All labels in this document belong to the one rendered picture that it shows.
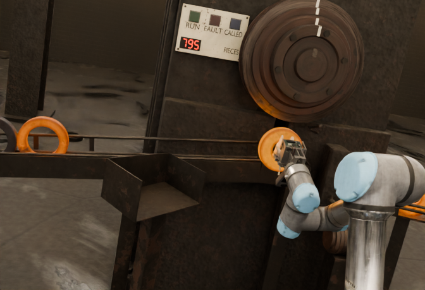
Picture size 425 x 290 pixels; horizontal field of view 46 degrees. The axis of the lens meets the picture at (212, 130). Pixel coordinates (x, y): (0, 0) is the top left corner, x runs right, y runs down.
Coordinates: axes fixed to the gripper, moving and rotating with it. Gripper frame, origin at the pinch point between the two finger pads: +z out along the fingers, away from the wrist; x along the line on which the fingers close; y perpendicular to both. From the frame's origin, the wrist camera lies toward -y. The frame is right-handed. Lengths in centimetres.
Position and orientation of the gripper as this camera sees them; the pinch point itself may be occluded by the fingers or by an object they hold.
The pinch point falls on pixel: (281, 144)
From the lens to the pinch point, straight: 175.4
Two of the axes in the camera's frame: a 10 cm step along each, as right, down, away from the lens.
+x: -9.8, -1.3, -1.7
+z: -0.8, -5.1, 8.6
